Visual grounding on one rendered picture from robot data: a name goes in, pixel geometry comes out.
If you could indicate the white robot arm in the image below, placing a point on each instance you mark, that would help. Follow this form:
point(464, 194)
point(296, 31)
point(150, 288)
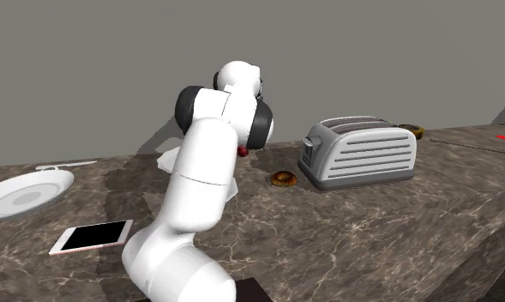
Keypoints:
point(200, 167)

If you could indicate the brown glazed donut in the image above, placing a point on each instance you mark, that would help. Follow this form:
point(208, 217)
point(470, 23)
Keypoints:
point(415, 130)
point(283, 179)

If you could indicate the white utensil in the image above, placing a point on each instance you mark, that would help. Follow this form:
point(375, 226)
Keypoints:
point(64, 164)

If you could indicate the white round plate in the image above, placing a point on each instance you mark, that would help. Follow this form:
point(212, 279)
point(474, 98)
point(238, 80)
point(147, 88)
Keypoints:
point(24, 196)

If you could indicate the silver toaster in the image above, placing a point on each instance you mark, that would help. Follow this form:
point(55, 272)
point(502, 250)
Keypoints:
point(360, 154)

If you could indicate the white tablet with black screen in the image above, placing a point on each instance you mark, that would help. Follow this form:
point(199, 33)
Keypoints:
point(93, 236)

